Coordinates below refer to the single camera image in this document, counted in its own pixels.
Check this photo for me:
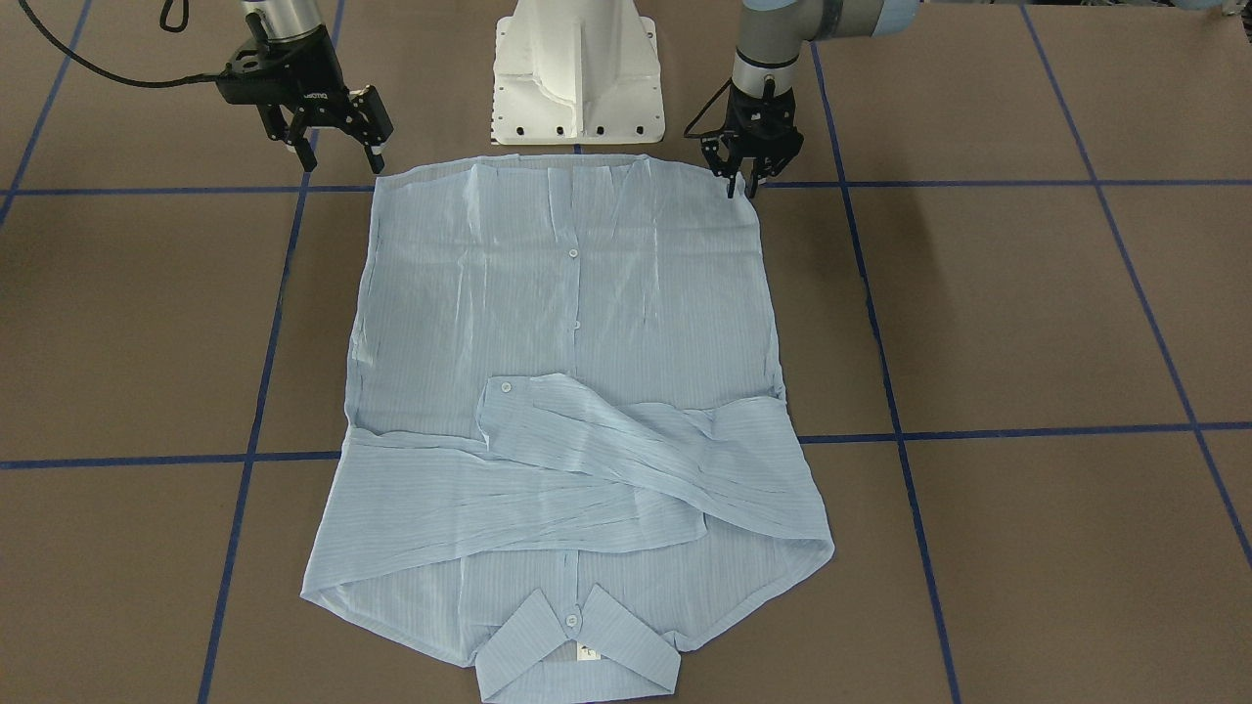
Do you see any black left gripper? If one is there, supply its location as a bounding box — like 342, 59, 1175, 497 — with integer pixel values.
700, 83, 804, 199

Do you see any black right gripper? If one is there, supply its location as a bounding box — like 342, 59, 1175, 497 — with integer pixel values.
215, 28, 394, 175

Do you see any light blue button shirt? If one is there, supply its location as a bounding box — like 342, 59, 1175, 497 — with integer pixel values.
300, 154, 835, 703

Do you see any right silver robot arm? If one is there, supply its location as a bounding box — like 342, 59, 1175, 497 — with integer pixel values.
215, 1, 393, 175

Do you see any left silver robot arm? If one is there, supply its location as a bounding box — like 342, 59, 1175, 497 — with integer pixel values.
684, 1, 920, 198

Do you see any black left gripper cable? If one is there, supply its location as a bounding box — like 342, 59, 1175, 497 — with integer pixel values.
684, 83, 735, 143

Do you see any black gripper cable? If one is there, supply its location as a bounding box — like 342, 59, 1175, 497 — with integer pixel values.
684, 83, 735, 143
15, 0, 235, 91

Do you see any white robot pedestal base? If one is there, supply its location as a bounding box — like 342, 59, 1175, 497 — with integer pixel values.
490, 1, 666, 147

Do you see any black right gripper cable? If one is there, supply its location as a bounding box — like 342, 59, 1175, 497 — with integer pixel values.
15, 0, 235, 91

